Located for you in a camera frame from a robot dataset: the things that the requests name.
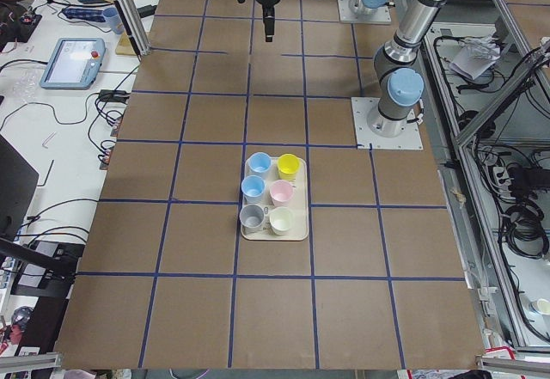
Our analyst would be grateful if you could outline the light blue cup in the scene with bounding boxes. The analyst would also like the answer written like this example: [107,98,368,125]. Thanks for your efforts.
[241,174,266,204]
[247,152,272,178]

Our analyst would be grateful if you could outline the yellow cup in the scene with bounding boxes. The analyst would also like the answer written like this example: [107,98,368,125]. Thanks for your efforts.
[277,153,300,181]

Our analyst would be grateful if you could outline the blue cup on desk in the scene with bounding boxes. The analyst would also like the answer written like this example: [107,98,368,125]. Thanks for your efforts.
[102,7,124,34]

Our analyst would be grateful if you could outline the pink cup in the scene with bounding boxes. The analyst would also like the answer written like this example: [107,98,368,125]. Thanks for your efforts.
[269,180,294,207]

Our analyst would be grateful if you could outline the grey cup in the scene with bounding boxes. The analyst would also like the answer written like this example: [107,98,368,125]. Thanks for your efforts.
[239,204,265,231]

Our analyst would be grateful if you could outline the cream white cup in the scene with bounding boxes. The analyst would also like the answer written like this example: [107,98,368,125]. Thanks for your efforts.
[269,206,294,235]

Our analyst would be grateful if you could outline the wooden stand base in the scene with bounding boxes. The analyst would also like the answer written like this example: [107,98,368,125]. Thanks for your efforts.
[115,32,141,57]

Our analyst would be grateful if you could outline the black power adapter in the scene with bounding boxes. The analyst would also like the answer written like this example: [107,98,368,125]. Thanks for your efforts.
[98,89,130,103]

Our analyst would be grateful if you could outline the beige serving tray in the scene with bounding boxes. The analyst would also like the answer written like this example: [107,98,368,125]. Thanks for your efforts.
[239,156,309,241]

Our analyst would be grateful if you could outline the blue teach pendant near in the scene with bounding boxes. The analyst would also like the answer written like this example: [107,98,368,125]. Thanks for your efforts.
[40,38,106,90]

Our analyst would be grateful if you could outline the crumpled white paper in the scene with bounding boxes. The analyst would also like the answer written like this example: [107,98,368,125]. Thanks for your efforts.
[449,36,501,81]

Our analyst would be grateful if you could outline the black computer monitor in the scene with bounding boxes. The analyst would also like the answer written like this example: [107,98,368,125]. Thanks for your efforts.
[0,137,39,241]

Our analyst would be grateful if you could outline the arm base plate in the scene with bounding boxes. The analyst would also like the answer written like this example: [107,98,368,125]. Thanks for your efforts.
[351,97,423,150]
[338,0,391,25]

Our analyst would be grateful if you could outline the aluminium frame post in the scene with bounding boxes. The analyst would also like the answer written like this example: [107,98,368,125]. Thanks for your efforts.
[113,0,150,58]

